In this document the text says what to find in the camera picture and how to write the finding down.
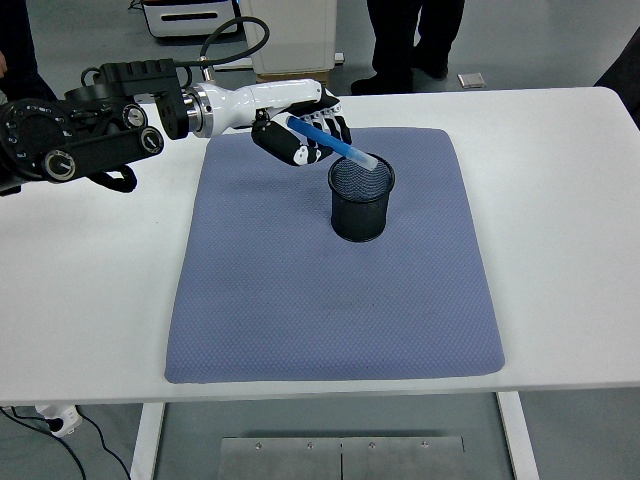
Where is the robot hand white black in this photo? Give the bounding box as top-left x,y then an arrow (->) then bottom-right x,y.
204,78 -> 354,167

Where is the blue marker with clear cap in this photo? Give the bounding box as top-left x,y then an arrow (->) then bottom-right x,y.
285,116 -> 379,173

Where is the black mesh pen holder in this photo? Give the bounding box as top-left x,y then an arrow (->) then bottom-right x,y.
327,153 -> 396,244

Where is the brown cardboard box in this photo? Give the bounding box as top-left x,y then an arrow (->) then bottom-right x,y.
255,70 -> 331,87

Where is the white cabinet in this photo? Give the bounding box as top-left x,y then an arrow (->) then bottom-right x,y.
239,0 -> 337,75

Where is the white base bar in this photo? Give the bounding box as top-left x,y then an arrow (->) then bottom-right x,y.
212,51 -> 346,71

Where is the white box appliance with slot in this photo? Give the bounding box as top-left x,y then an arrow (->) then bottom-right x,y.
141,0 -> 240,39

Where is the person with black shoes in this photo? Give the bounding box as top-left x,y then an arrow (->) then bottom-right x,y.
349,0 -> 466,96

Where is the blue-grey padded mat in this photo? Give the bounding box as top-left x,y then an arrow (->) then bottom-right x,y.
163,126 -> 506,385

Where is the white table leg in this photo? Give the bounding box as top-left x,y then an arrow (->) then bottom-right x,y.
495,391 -> 540,480
128,402 -> 166,480

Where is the black bulky object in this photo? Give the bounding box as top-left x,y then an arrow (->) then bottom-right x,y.
593,23 -> 640,129

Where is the white power strip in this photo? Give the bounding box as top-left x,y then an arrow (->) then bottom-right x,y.
33,404 -> 83,440

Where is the black floor cable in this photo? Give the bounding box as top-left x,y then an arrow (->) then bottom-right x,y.
0,405 -> 86,480
74,413 -> 132,480

